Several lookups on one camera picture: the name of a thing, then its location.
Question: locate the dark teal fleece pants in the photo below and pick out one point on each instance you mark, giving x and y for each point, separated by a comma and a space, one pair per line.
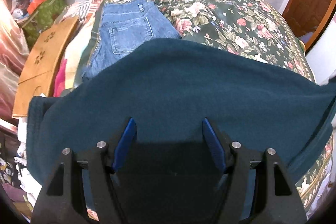
272, 123

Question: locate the green patterned storage bag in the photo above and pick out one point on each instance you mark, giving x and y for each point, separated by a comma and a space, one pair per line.
41, 19

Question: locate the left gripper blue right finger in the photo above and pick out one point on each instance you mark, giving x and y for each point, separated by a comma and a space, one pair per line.
214, 145

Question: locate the folded blue jeans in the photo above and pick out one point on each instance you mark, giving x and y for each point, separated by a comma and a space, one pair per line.
123, 28

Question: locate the colourful striped blanket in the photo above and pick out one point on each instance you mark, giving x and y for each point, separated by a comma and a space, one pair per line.
85, 11

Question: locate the pink orange curtain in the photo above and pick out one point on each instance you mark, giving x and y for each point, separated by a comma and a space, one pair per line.
14, 53

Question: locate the floral dark green bedspread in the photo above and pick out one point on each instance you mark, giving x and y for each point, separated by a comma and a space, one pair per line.
249, 28

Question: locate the brown wooden door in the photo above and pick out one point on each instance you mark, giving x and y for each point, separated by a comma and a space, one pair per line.
305, 16

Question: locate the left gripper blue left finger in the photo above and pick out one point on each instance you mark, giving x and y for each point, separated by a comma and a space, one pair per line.
127, 137

